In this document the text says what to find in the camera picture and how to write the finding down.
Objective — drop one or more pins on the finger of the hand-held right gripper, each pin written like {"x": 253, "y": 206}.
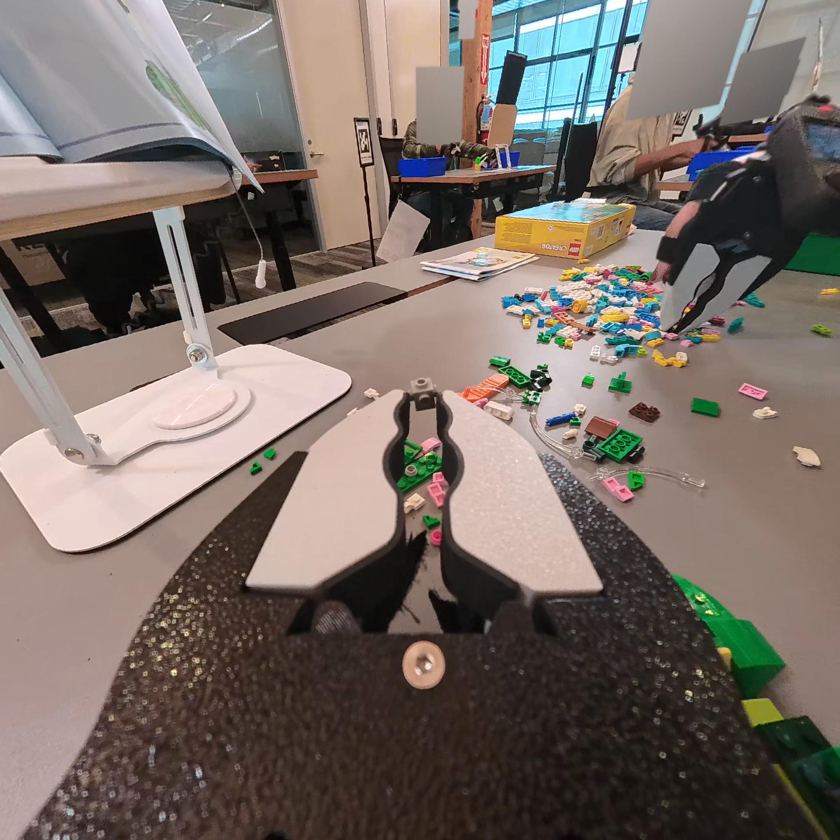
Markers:
{"x": 735, "y": 282}
{"x": 689, "y": 282}

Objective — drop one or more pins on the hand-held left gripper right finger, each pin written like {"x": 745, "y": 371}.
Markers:
{"x": 518, "y": 518}

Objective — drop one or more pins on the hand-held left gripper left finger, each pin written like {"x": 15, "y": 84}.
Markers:
{"x": 328, "y": 512}

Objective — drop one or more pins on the pile of colourful lego pieces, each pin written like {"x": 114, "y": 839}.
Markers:
{"x": 610, "y": 308}

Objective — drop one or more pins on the small grey lego piece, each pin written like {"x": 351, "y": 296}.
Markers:
{"x": 423, "y": 392}

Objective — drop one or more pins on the transparent curved lego rod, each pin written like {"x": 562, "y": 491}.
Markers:
{"x": 538, "y": 436}
{"x": 692, "y": 481}

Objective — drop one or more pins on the pink lego tile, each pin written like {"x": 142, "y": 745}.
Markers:
{"x": 753, "y": 392}
{"x": 618, "y": 489}

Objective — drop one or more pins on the blue lego bar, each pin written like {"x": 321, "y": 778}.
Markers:
{"x": 560, "y": 418}

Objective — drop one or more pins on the white lego brick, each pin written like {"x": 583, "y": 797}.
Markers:
{"x": 499, "y": 411}

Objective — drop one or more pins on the brown lego tile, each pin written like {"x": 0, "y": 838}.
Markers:
{"x": 600, "y": 427}

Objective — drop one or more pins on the small green lego slope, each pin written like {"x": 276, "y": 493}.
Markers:
{"x": 637, "y": 481}

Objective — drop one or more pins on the green lego tile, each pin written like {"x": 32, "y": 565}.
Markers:
{"x": 705, "y": 407}

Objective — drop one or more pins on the wide green lego plate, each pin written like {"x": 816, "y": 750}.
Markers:
{"x": 620, "y": 444}

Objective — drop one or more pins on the small white lego piece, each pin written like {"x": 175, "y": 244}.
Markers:
{"x": 765, "y": 413}

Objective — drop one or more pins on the yellow lego box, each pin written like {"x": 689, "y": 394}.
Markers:
{"x": 564, "y": 229}

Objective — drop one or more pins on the dark brown lego plate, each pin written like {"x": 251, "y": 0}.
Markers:
{"x": 644, "y": 412}

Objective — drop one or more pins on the dark green lego piece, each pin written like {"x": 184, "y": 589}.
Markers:
{"x": 541, "y": 377}

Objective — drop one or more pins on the white curved lego piece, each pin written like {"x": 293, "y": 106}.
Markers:
{"x": 806, "y": 457}

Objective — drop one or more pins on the lego instruction booklets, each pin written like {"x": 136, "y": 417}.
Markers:
{"x": 479, "y": 262}

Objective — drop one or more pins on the green lego build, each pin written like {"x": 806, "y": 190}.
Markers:
{"x": 754, "y": 656}

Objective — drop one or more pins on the open lego instruction book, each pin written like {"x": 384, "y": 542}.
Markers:
{"x": 98, "y": 79}

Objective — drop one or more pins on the person's right hand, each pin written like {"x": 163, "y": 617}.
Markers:
{"x": 662, "y": 273}

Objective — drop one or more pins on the green plastic bin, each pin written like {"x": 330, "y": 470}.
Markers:
{"x": 814, "y": 253}

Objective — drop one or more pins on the blue plastic bin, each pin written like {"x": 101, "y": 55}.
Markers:
{"x": 423, "y": 166}
{"x": 718, "y": 161}
{"x": 517, "y": 160}

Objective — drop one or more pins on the green plate with grey stud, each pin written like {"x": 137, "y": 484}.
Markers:
{"x": 420, "y": 474}

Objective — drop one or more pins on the black office chair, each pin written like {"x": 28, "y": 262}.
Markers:
{"x": 579, "y": 157}

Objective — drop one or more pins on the white book stand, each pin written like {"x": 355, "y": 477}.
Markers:
{"x": 197, "y": 407}

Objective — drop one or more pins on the clear acrylic stand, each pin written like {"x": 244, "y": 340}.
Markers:
{"x": 502, "y": 156}

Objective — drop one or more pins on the wooden background table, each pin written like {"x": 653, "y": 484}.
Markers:
{"x": 472, "y": 172}

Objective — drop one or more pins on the tan book stand board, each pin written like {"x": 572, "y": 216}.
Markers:
{"x": 503, "y": 124}

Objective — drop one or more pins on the red fire extinguisher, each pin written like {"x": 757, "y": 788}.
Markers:
{"x": 485, "y": 121}

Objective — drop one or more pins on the black rectangular panel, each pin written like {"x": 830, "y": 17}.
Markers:
{"x": 512, "y": 79}

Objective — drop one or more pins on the white paper sheet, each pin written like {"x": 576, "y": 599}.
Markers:
{"x": 403, "y": 229}

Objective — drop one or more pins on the white door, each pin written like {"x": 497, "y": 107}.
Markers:
{"x": 328, "y": 131}

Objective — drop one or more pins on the green lego bracket piece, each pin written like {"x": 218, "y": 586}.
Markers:
{"x": 620, "y": 384}

